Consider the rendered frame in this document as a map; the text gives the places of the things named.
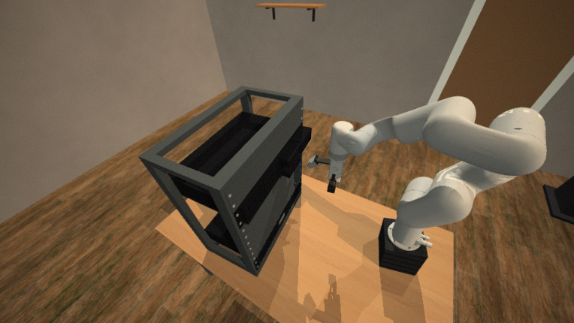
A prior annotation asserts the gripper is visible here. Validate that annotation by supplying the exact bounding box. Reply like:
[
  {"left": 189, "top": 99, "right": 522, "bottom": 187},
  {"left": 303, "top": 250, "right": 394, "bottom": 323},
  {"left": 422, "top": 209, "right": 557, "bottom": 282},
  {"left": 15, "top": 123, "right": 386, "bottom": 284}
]
[{"left": 327, "top": 156, "right": 345, "bottom": 193}]

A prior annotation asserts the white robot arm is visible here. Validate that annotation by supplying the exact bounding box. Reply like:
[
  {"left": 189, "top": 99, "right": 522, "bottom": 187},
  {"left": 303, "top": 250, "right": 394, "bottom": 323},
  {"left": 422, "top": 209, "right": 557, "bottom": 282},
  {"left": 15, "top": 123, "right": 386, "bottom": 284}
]
[{"left": 328, "top": 96, "right": 547, "bottom": 251}]

